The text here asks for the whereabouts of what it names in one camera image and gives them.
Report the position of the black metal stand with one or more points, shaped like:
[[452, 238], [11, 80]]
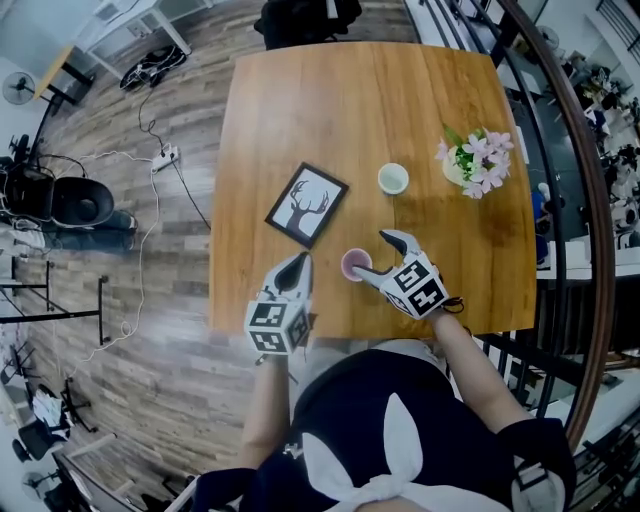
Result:
[[102, 310]]

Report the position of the wooden handrail metal railing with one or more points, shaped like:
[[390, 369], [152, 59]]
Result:
[[597, 200]]

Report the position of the white desk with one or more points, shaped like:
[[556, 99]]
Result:
[[145, 15]]

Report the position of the white bow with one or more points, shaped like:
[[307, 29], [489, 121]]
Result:
[[400, 440]]

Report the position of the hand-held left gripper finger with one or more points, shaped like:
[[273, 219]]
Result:
[[307, 285], [273, 285]]

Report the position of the yellow paper cup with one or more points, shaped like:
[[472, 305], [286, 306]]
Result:
[[393, 177]]

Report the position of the person's right forearm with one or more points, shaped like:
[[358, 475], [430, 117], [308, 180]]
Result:
[[475, 375]]

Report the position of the white power strip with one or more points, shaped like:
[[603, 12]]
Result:
[[165, 157]]

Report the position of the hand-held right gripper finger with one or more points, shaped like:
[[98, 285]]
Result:
[[411, 245], [372, 276]]

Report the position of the person's dark dress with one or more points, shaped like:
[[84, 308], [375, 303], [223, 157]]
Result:
[[360, 395]]

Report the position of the black office chair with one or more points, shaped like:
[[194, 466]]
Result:
[[305, 22]]

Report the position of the red paper cup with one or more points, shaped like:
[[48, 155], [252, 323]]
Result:
[[357, 257]]

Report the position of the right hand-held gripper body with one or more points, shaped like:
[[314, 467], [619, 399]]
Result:
[[415, 287]]

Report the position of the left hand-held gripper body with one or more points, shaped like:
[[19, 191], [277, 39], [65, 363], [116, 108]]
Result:
[[272, 320]]

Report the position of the black framed deer picture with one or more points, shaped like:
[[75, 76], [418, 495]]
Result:
[[306, 205]]

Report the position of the vase of pink flowers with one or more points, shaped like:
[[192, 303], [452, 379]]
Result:
[[475, 160]]

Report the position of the wooden side table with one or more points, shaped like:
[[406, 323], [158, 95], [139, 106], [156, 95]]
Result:
[[52, 70]]

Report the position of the standing fan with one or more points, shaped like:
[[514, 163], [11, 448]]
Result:
[[18, 87]]

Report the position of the person's left forearm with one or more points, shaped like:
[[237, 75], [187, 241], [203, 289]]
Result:
[[265, 410]]

